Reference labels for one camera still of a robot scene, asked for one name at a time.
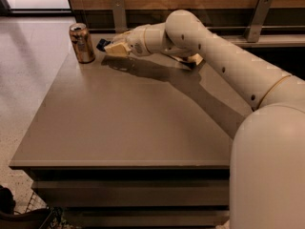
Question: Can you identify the grey drawer cabinet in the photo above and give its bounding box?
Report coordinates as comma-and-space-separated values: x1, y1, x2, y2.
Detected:
9, 32, 255, 229

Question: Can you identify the right metal bracket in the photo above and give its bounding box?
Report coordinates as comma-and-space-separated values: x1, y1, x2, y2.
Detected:
244, 0, 273, 43

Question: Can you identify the blue rxbar blueberry bar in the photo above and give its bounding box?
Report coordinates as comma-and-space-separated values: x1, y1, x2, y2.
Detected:
96, 39, 111, 52

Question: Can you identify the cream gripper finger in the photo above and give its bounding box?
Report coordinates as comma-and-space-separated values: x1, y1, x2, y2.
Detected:
105, 42, 131, 57
112, 31, 131, 43

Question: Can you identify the left metal bracket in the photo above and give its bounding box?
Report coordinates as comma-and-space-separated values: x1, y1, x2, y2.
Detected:
111, 0, 127, 33

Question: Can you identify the brown chip bag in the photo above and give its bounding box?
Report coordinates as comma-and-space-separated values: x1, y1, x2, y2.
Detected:
173, 53, 203, 66

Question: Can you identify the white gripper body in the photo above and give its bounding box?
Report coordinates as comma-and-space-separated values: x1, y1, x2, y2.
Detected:
126, 26, 147, 56

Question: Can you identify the wire basket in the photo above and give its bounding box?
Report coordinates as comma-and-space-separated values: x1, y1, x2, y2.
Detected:
25, 192, 62, 229

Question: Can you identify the orange soda can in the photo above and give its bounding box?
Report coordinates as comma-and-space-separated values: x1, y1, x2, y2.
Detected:
69, 23, 95, 64

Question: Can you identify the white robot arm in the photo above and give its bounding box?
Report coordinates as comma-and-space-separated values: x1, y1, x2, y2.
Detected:
105, 10, 305, 229

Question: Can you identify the metal bracket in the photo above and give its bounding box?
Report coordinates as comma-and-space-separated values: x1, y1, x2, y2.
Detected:
244, 0, 273, 43
111, 0, 127, 33

